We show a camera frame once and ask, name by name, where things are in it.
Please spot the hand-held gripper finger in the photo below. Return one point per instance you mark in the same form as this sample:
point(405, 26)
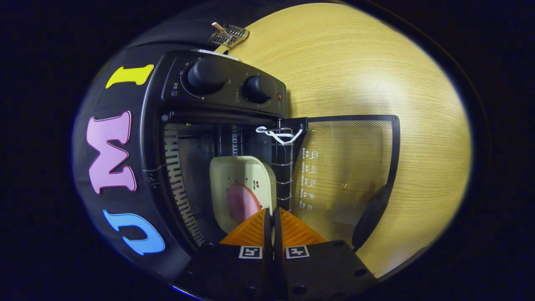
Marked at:
point(277, 234)
point(268, 232)

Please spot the pink round food slice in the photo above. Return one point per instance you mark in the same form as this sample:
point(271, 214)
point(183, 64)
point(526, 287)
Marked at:
point(242, 202)

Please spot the cream square plate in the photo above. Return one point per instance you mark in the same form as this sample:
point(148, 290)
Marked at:
point(246, 171)

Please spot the black toaster oven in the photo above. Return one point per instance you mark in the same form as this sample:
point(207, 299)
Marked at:
point(225, 92)

